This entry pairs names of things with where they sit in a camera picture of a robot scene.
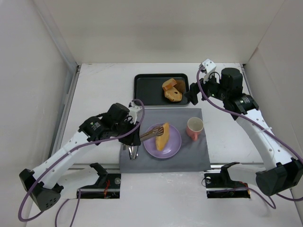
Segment metal tongs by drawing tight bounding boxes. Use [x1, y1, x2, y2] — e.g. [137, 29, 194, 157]
[140, 126, 164, 142]

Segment long golden bread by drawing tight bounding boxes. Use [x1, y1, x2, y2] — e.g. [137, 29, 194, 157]
[155, 122, 169, 151]

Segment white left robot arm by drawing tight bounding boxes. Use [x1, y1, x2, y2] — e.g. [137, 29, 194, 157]
[19, 99, 145, 212]

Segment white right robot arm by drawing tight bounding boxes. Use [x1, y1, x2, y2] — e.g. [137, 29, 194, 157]
[185, 66, 303, 196]

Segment dark brown bread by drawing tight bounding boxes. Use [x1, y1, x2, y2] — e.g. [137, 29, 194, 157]
[175, 80, 186, 94]

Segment round bagel bread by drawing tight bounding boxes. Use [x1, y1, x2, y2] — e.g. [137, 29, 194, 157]
[164, 87, 182, 102]

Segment orange bread slice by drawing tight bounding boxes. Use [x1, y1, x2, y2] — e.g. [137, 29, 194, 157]
[162, 78, 177, 91]

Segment silver fork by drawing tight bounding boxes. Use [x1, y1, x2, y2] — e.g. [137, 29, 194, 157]
[123, 144, 133, 160]

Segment silver spoon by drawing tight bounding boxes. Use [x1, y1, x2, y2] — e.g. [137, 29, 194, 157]
[130, 146, 135, 160]

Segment pink mug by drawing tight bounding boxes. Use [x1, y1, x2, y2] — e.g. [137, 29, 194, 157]
[186, 117, 204, 141]

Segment silver knife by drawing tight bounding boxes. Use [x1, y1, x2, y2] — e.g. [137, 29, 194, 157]
[133, 146, 139, 160]

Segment black baking tray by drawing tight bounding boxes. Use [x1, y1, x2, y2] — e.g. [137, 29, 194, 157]
[134, 73, 190, 106]

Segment purple plate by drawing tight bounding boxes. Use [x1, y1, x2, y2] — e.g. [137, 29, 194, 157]
[143, 123, 182, 159]

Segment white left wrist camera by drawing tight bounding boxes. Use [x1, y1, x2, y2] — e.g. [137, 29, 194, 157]
[128, 101, 142, 124]

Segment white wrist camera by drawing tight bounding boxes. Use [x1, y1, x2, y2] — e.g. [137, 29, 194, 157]
[128, 101, 142, 124]
[199, 59, 216, 82]

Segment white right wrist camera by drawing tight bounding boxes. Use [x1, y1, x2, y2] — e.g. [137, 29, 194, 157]
[199, 59, 216, 82]

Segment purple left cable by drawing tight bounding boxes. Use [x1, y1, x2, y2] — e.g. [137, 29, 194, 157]
[18, 98, 145, 227]

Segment purple cable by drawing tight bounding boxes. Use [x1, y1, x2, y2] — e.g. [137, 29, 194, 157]
[18, 98, 145, 227]
[196, 66, 303, 210]

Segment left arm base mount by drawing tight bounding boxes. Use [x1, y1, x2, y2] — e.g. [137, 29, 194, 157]
[76, 173, 121, 199]

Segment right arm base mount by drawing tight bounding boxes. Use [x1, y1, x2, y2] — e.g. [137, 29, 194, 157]
[201, 172, 250, 199]

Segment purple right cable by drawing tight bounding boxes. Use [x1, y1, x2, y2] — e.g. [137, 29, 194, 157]
[196, 66, 303, 210]

